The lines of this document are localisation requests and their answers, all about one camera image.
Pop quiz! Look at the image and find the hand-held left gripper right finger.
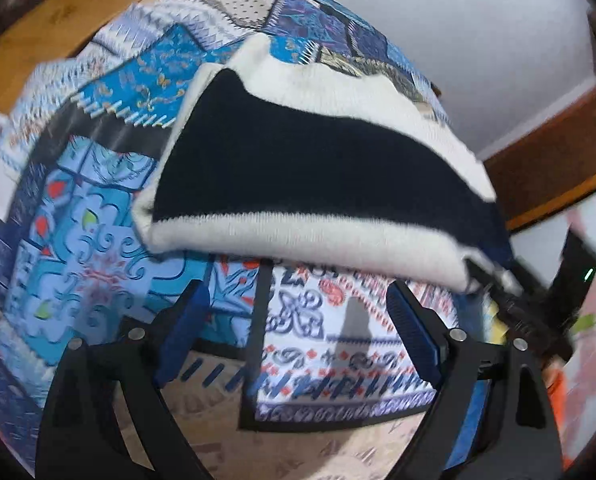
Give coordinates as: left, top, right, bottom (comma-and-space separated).
385, 280, 565, 480

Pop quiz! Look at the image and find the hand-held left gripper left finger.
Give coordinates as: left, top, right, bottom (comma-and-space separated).
35, 280, 213, 480

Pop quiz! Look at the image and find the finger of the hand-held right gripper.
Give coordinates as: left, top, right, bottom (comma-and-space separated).
464, 256, 526, 313

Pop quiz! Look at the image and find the cream and black striped sweater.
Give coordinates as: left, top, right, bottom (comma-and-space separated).
132, 34, 518, 295

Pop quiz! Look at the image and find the blue patchwork blanket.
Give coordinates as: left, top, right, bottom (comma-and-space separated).
0, 0, 509, 480

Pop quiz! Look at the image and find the wooden lap desk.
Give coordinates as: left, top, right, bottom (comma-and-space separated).
0, 0, 191, 113

